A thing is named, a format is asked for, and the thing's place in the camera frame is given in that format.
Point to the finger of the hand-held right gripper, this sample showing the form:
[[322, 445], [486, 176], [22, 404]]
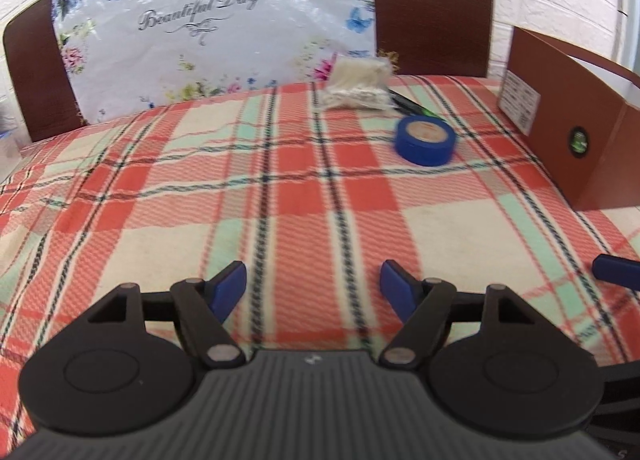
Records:
[[617, 270]]

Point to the bag of white pieces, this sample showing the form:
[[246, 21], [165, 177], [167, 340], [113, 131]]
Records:
[[357, 83]]

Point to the brown cardboard box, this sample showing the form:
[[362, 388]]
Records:
[[565, 100]]

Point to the blue tape roll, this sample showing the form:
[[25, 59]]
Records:
[[425, 153]]

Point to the floral plastic bag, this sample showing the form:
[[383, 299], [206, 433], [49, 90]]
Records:
[[210, 40]]

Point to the black marker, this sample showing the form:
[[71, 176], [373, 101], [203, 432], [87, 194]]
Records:
[[410, 103]]

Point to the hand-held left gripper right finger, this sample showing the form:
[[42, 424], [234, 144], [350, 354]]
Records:
[[397, 285]]

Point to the brown wooden headboard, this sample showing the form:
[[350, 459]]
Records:
[[435, 10]]

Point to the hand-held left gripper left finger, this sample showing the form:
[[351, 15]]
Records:
[[227, 287]]

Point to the red plaid blanket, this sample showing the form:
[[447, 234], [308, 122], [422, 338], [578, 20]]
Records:
[[300, 200]]

